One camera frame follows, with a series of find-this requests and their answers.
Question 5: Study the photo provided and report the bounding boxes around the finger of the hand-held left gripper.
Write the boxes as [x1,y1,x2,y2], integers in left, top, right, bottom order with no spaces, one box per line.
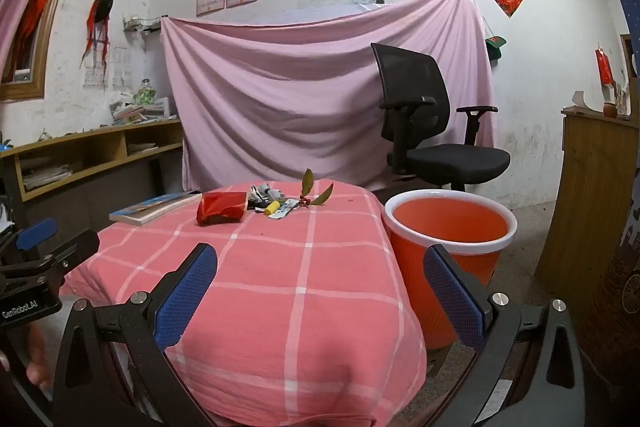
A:
[0,218,59,265]
[47,229,101,283]

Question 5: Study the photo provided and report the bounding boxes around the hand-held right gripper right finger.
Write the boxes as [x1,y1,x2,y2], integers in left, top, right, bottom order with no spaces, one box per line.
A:
[422,244,586,427]

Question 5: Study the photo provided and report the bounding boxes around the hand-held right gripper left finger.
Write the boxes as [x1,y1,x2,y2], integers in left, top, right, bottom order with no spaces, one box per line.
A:
[52,243,221,427]

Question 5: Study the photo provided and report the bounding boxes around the orange bucket with white rim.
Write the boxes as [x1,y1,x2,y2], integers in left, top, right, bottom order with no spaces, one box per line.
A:
[383,189,517,350]

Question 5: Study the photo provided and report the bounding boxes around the red foil packet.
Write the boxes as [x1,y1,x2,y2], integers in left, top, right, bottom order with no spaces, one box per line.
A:
[196,192,248,226]

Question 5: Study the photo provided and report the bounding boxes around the grey wrapper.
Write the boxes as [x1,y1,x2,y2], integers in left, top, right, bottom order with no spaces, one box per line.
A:
[248,183,287,210]

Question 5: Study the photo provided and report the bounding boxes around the white packet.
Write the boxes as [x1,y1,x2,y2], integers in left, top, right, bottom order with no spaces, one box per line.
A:
[267,199,301,220]

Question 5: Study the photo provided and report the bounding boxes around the leafy twig with red berries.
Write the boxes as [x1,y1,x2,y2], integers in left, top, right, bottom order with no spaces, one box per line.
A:
[297,168,335,208]

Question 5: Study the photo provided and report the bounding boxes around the person's left hand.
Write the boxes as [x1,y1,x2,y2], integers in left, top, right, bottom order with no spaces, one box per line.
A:
[0,324,53,390]

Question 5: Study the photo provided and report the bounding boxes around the pile of papers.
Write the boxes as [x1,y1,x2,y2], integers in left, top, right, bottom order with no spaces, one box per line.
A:
[20,162,73,192]
[126,139,161,155]

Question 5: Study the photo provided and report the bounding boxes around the blue picture book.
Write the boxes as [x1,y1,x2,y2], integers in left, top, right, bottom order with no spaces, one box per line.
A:
[109,192,203,226]

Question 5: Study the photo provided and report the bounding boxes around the wooden desk shelf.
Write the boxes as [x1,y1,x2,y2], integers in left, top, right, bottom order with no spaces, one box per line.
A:
[0,118,186,202]

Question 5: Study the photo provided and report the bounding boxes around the pink checked cloth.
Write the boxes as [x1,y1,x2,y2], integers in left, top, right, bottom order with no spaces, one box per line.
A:
[60,179,428,427]

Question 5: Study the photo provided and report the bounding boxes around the black office chair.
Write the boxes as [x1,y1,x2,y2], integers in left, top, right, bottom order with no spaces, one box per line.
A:
[371,43,511,192]

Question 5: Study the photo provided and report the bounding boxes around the stack of books and papers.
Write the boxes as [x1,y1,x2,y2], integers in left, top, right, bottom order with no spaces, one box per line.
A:
[109,92,177,126]

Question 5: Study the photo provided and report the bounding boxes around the glass jar with green contents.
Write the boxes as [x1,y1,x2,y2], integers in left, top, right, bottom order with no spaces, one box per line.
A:
[134,78,157,105]

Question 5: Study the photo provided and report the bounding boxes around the wooden cabinet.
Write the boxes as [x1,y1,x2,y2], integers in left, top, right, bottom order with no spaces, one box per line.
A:
[532,104,640,293]

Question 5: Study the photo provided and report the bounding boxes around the red scarf with black hat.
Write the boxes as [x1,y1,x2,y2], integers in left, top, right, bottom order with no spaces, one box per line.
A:
[80,0,115,88]

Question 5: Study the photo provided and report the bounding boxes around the red cloth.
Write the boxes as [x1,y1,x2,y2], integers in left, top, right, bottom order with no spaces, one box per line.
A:
[15,0,58,72]

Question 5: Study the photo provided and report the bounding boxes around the pink hanging sheet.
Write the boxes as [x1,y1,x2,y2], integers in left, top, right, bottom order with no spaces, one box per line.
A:
[161,0,499,192]

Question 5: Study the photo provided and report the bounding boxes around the white curved paper piece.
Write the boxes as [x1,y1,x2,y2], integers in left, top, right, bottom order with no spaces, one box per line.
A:
[572,91,601,112]

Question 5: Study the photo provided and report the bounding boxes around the green cap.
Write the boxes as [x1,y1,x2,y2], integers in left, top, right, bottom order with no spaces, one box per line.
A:
[484,34,507,60]

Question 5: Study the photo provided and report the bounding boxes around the red hanging ornament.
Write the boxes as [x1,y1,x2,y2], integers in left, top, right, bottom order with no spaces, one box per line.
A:
[595,43,615,86]

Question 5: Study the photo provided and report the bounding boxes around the wooden window frame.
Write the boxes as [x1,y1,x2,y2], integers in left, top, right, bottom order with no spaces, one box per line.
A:
[0,0,101,102]

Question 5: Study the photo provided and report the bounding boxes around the paper wall chart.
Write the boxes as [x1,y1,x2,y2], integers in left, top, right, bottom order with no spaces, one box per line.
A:
[84,57,108,88]
[112,47,132,90]

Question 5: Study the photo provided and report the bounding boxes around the metal wall rack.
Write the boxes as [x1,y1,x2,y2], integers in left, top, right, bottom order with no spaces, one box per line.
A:
[122,13,163,32]

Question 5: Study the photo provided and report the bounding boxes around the wooden picture frame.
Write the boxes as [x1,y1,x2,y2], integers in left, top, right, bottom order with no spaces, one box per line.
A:
[620,34,640,78]

